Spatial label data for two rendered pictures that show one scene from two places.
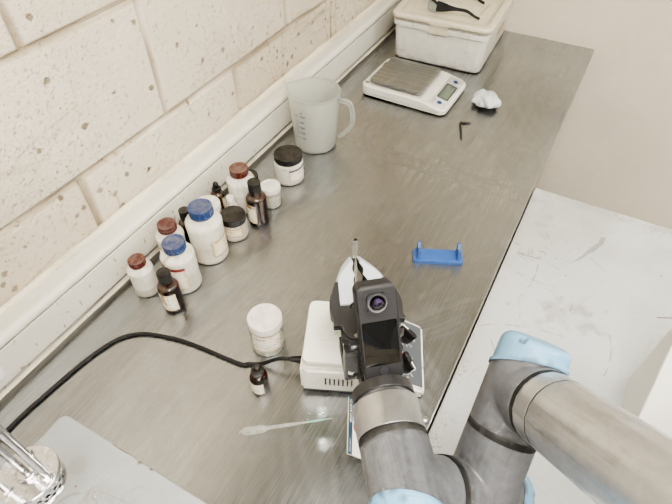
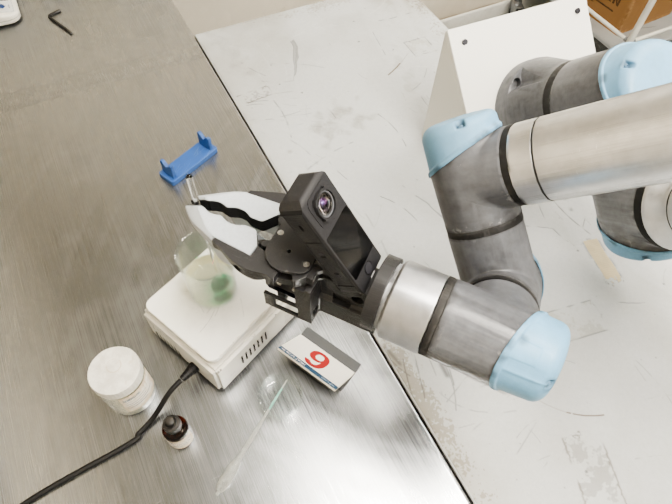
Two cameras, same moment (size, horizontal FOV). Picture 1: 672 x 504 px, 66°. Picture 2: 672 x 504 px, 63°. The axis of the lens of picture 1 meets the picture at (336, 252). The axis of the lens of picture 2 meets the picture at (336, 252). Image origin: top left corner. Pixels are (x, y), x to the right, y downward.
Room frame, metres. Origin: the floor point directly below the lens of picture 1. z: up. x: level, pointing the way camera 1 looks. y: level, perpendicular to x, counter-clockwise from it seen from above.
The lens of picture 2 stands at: (0.20, 0.18, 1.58)
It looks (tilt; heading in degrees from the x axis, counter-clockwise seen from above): 57 degrees down; 301
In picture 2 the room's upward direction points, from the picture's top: 4 degrees clockwise
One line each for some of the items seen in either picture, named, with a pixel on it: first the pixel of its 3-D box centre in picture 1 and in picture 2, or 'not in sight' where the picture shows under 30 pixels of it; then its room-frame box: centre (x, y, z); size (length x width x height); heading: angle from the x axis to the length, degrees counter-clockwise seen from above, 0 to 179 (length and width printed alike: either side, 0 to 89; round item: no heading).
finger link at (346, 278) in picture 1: (346, 292); (223, 244); (0.44, -0.01, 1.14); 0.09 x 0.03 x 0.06; 9
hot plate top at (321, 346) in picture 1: (342, 333); (213, 300); (0.48, -0.01, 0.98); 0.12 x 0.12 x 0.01; 85
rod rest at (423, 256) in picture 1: (438, 252); (187, 156); (0.72, -0.21, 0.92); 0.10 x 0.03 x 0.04; 86
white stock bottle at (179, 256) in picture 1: (179, 262); not in sight; (0.66, 0.30, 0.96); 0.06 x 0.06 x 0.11
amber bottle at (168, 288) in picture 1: (169, 289); not in sight; (0.60, 0.31, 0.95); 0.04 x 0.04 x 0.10
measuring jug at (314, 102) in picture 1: (320, 118); not in sight; (1.12, 0.04, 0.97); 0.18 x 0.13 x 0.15; 65
